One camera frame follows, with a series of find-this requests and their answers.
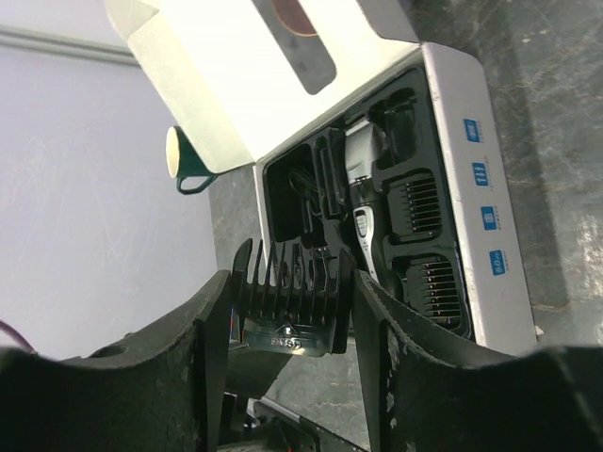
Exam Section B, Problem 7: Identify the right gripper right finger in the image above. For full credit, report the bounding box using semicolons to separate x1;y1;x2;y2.
352;271;602;451

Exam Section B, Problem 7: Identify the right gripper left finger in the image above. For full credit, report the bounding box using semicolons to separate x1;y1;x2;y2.
1;270;230;451

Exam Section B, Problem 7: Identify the black comb guard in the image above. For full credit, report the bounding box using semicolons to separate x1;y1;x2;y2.
387;170;443;243
230;238;356;357
393;254;469;336

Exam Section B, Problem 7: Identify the black rectangular stick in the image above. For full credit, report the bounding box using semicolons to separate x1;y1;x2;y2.
316;135;345;219

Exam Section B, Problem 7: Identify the black power cable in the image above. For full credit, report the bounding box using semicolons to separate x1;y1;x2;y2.
287;167;326;222

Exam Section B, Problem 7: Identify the black silver hair clipper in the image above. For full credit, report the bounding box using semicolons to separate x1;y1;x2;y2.
345;119;403;299

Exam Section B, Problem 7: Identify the black plastic tray insert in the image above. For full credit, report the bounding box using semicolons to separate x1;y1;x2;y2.
261;64;474;339

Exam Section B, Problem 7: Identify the dark green mug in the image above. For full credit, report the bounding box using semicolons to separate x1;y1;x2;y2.
165;125;220;195

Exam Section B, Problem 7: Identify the white cardboard clipper box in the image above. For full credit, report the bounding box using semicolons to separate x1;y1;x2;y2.
106;1;536;355

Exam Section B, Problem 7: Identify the red bowl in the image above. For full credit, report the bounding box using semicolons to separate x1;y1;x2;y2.
271;0;318;38

